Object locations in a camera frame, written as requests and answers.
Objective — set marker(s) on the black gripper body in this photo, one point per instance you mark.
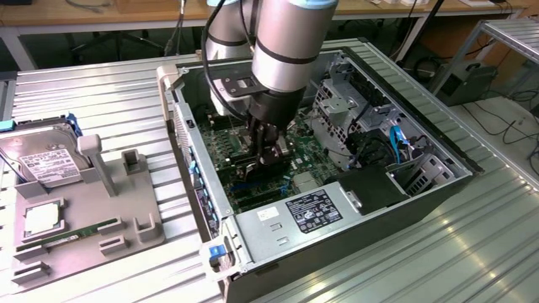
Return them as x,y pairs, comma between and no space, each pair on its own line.
275,107

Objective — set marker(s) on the green GPU card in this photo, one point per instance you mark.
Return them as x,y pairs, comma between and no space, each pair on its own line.
263,172

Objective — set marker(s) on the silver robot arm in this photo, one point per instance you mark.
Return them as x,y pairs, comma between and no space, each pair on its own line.
285,47

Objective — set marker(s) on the green Dell motherboard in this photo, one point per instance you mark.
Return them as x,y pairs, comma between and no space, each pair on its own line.
307,164

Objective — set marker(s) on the silver chipset heatsink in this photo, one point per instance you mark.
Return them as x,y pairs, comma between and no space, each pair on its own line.
307,182

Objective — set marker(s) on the blue expansion slot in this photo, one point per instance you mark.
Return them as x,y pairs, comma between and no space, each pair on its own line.
241,187

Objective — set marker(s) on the perforated metal drive cage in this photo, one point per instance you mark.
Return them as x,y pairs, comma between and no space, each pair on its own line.
336,104

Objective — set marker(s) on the grey power supply unit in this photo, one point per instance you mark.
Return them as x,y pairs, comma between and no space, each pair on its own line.
269,233

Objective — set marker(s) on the black plastic shroud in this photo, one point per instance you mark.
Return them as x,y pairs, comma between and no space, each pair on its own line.
369,189

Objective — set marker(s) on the open desktop PC case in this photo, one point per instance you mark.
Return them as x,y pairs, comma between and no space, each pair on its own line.
336,252

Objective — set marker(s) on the grey parts rack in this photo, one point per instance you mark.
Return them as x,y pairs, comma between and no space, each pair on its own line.
125,195

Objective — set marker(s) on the black office chair base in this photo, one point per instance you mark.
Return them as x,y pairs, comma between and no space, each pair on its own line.
117,39

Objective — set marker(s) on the black box device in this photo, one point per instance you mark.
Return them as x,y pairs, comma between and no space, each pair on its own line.
471,85

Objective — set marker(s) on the hard disk with blue rails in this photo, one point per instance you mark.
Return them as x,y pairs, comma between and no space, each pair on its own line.
45,148

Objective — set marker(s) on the green RAM stick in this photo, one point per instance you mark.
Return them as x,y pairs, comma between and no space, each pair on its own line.
76,234

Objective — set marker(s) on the silver CPU chip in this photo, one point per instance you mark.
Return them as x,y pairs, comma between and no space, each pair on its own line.
41,221

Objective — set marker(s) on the wooden desk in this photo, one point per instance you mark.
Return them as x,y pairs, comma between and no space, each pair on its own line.
51,15

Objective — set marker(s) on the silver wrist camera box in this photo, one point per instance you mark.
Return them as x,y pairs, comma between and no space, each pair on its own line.
229,101

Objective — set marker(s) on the aluminium frame table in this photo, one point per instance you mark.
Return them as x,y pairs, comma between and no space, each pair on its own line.
510,34

